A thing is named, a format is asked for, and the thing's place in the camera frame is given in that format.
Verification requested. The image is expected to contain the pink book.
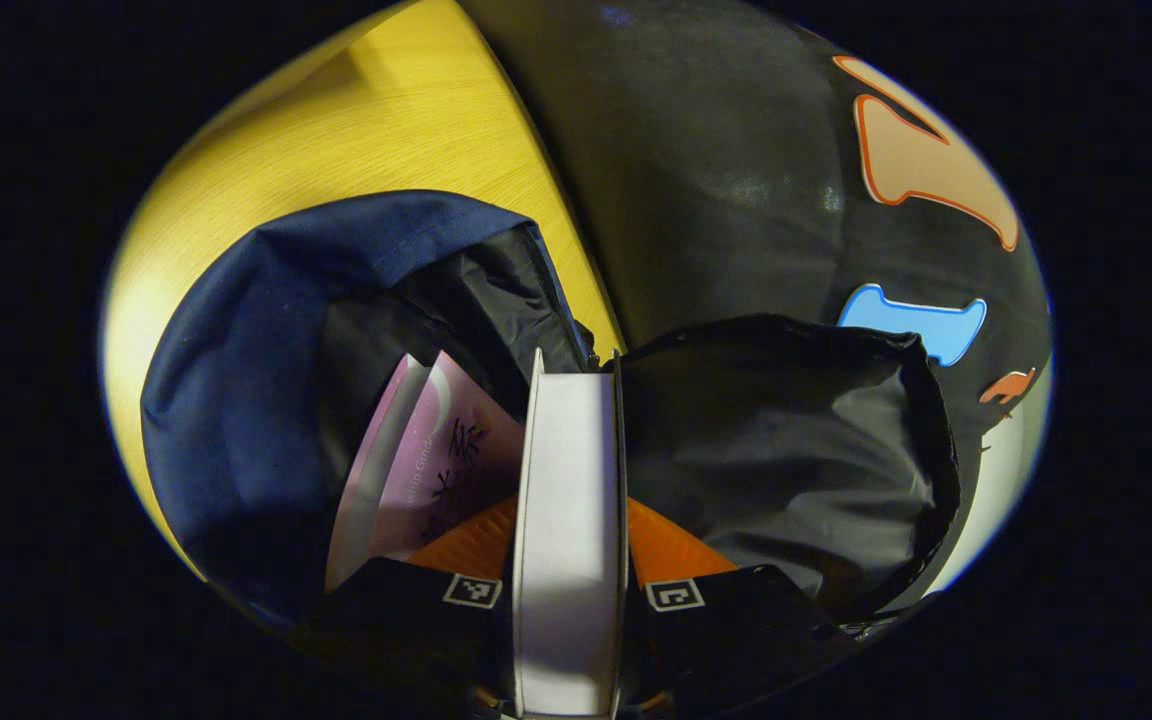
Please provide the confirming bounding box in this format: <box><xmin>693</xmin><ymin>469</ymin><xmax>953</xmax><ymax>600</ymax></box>
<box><xmin>324</xmin><ymin>350</ymin><xmax>527</xmax><ymax>593</ymax></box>

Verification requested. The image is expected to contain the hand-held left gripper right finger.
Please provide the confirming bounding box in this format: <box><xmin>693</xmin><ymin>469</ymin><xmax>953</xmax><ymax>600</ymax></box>
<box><xmin>624</xmin><ymin>497</ymin><xmax>837</xmax><ymax>706</ymax></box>

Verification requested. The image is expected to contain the black backdrop cloth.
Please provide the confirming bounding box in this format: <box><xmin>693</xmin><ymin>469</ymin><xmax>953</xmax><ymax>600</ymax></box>
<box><xmin>456</xmin><ymin>0</ymin><xmax>1054</xmax><ymax>601</ymax></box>

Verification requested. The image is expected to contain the blue schoolbag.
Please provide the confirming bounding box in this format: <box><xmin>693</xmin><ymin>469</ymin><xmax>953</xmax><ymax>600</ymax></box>
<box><xmin>141</xmin><ymin>190</ymin><xmax>962</xmax><ymax>641</ymax></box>

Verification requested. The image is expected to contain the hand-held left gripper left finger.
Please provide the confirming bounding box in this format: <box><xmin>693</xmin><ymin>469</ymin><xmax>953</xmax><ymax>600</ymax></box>
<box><xmin>336</xmin><ymin>497</ymin><xmax>519</xmax><ymax>706</ymax></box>

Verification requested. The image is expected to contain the white book with dark cover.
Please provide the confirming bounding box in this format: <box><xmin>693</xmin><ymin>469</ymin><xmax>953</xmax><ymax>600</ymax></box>
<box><xmin>511</xmin><ymin>347</ymin><xmax>629</xmax><ymax>719</ymax></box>

